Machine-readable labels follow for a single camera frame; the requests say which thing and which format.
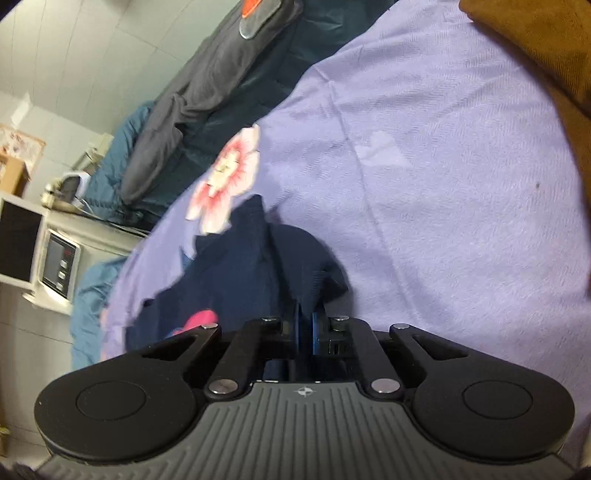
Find brown blanket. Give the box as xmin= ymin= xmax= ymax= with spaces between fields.
xmin=459 ymin=0 xmax=591 ymax=297

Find navy cartoon print sweater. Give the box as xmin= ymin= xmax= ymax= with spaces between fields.
xmin=124 ymin=194 xmax=356 ymax=385

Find purple floral bedsheet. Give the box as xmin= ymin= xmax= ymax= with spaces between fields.
xmin=99 ymin=0 xmax=591 ymax=365

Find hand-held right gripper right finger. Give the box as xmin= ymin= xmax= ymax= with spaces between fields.
xmin=311 ymin=308 xmax=468 ymax=400

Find white microwave oven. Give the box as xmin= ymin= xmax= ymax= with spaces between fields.
xmin=0 ymin=191 xmax=83 ymax=306

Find blue quilt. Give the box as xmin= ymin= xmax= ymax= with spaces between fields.
xmin=69 ymin=102 xmax=155 ymax=370

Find cardboard box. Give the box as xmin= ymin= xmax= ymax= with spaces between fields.
xmin=0 ymin=154 xmax=29 ymax=197

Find dark teal quilt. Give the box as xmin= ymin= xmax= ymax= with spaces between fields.
xmin=134 ymin=0 xmax=399 ymax=232

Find floral wall picture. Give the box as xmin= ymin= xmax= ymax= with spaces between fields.
xmin=0 ymin=124 xmax=48 ymax=161

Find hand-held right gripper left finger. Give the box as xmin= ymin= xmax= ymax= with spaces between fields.
xmin=141 ymin=300 xmax=305 ymax=400

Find grey cloth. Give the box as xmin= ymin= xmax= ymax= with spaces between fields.
xmin=120 ymin=0 xmax=303 ymax=207

